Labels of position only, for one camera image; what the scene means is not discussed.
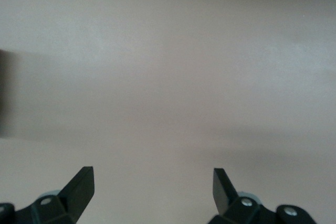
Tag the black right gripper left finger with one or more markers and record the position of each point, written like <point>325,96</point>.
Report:
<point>76,195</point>

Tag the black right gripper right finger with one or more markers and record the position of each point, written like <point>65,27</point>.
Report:
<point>225,200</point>

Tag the black rectangular plastic tray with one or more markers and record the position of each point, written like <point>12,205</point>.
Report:
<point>3,90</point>

